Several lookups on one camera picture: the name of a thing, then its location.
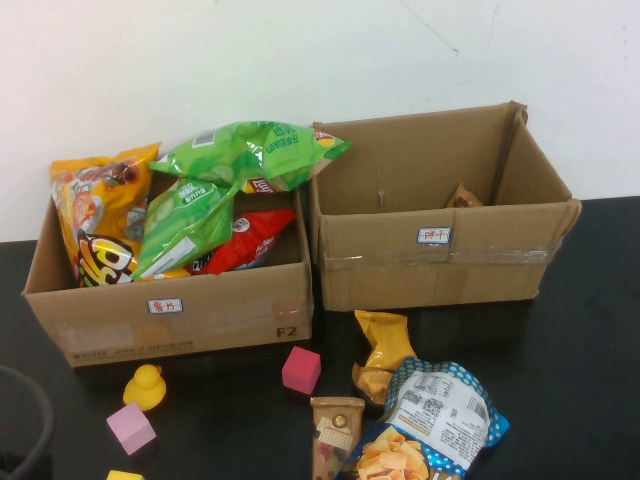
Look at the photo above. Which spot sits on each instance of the yellow rubber duck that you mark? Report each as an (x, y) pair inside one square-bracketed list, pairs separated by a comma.
[(145, 387)]

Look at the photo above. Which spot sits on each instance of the cardboard box with F2 print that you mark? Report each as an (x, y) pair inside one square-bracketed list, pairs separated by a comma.
[(225, 310)]

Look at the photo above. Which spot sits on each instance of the magenta foam cube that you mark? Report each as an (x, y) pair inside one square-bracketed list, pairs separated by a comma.
[(300, 370)]

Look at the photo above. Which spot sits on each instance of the brown crumpled snack packet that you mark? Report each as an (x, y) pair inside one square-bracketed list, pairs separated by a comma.
[(462, 199)]

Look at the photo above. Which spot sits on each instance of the yellow snack packet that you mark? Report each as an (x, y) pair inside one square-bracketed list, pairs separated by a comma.
[(387, 340)]

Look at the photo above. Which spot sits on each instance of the golden brown snack packet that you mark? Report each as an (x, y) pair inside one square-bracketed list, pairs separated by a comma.
[(372, 382)]

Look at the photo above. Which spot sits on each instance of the cardboard box with clear tape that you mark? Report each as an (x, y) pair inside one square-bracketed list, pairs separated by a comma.
[(400, 270)]

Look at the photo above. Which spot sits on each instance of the small green chips bag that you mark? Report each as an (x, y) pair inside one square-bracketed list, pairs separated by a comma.
[(180, 225)]

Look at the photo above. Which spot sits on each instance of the blue polka dot Vikar bag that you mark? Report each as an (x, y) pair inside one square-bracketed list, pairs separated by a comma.
[(440, 405)]

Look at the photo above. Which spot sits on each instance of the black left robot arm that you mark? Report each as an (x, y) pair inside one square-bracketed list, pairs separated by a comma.
[(46, 420)]

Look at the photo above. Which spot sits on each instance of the yellow orange chips bag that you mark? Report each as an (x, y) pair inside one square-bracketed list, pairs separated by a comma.
[(95, 200)]

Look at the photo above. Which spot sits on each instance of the yellow foam block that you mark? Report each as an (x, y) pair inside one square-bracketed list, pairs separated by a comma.
[(125, 475)]

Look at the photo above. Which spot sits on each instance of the large green chips bag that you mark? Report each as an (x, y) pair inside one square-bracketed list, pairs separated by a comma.
[(250, 155)]

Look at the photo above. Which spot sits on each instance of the red chips bag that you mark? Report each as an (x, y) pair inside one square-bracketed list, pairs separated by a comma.
[(250, 240)]

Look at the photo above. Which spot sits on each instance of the brown wafer packet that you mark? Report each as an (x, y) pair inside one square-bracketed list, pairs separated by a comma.
[(335, 435)]

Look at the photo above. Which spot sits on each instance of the light pink foam cube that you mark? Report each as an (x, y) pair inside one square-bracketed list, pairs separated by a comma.
[(130, 427)]

